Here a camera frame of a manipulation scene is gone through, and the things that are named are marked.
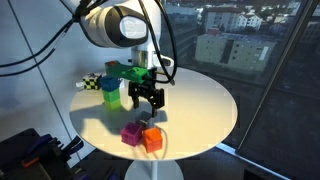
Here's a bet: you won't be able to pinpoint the magenta block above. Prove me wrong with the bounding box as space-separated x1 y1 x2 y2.
120 122 143 147

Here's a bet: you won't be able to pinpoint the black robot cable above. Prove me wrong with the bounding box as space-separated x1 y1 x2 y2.
0 0 179 87

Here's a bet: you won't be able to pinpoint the lime yellow-green block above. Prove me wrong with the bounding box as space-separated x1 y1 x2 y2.
104 100 121 111

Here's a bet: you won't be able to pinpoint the green block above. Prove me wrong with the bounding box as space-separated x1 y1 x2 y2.
102 89 120 103

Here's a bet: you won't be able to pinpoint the blue block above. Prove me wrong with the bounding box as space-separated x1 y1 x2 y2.
100 75 121 92

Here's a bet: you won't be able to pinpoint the upper colourful picture cube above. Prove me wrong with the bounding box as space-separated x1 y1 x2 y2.
104 61 118 69

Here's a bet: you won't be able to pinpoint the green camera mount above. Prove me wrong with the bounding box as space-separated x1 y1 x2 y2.
106 63 149 84

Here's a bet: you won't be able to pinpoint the grey block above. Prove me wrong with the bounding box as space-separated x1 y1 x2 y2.
135 111 154 129

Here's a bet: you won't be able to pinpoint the clamps with orange handles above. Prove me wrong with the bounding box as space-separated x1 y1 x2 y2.
19 133 121 180

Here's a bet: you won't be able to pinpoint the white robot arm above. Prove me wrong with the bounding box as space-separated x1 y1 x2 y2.
59 0 177 116

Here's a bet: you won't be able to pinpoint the orange block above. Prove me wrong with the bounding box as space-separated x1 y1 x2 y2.
142 128 163 153

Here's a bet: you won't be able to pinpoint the black checkered cube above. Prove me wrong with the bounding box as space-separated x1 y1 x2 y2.
83 73 102 90

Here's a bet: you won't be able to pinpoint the white round table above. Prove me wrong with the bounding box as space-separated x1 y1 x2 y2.
68 64 239 180

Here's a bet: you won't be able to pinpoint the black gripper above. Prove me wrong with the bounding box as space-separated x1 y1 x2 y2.
128 69 164 117

